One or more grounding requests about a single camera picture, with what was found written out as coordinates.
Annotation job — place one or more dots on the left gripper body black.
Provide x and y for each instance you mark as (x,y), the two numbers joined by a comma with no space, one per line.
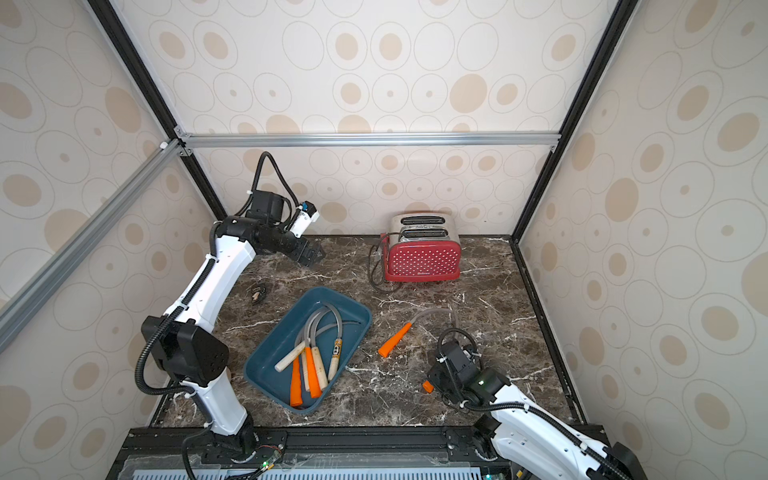
(286,241)

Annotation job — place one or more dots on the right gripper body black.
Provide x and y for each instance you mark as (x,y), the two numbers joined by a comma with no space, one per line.
(441,372)

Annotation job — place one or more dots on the wooden handle sickle labelled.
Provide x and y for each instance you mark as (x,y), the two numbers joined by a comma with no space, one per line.
(337,348)

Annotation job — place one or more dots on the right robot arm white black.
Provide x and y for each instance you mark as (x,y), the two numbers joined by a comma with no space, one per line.
(513,427)

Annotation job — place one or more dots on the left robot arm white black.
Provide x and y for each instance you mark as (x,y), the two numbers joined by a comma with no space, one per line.
(181,354)

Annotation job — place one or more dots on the teal rectangular storage tray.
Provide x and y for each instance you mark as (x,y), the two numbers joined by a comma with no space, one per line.
(259,368)

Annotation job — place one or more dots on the small black plug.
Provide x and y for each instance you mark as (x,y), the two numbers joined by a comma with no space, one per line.
(259,294)

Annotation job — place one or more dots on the red polka dot toaster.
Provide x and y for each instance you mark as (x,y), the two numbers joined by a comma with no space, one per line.
(421,247)

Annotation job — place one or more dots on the horizontal aluminium bar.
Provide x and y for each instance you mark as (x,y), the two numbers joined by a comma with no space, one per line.
(365,140)

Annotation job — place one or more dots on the left diagonal aluminium bar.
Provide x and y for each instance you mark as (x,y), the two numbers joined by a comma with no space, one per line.
(30,299)

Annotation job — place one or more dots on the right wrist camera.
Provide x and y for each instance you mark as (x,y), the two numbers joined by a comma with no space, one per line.
(460,361)

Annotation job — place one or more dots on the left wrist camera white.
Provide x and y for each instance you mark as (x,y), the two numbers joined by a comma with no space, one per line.
(306,214)

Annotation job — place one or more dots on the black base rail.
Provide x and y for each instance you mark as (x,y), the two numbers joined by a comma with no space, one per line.
(442,452)

